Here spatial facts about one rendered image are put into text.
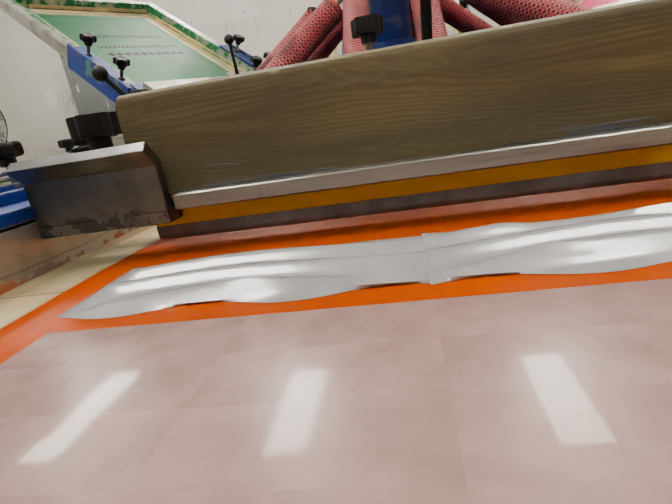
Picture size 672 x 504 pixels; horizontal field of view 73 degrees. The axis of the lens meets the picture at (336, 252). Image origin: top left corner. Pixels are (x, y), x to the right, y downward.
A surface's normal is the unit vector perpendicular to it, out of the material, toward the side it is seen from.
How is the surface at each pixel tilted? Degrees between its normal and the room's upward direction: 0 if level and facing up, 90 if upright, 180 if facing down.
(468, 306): 1
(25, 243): 90
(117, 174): 89
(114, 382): 1
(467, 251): 33
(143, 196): 89
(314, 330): 1
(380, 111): 89
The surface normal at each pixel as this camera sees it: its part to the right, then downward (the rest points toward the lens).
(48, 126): -0.12, 0.33
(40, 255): 0.98, -0.11
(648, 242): -0.18, -0.57
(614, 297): -0.15, -0.94
